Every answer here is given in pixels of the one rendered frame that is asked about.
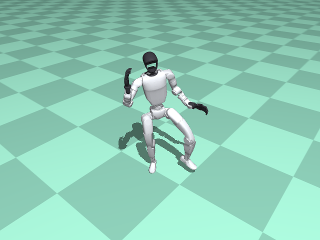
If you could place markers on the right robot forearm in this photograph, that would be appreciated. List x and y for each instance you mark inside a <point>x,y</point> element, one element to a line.
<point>127,97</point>

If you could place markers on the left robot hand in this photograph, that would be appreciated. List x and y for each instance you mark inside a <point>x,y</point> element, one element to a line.
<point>199,107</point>

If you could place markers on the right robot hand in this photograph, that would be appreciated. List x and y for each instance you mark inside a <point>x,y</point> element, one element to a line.
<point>126,81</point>

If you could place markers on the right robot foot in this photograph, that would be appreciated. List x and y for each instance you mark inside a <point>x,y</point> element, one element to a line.
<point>152,167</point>

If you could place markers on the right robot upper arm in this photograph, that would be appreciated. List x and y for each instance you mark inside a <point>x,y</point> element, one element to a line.
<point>135,85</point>

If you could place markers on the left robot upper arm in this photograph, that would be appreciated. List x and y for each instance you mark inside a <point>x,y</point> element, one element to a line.
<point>172,81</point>

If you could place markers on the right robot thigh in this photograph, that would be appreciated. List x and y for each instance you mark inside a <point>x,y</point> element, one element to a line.
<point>147,127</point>

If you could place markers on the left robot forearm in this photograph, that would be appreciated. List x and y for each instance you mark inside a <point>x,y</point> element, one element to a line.
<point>184,100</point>

